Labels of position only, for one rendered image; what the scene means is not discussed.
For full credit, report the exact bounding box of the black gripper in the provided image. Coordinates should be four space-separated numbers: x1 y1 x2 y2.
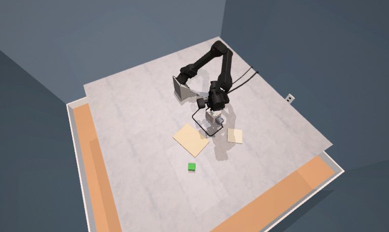
197 95 229 109

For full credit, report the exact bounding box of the beige flat rectangular mat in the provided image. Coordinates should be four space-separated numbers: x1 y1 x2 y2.
173 123 210 157

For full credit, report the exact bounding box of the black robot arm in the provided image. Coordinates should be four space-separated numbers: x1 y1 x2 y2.
175 40 233 111

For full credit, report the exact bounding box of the small green cube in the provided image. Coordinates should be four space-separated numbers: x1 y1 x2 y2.
188 163 196 171

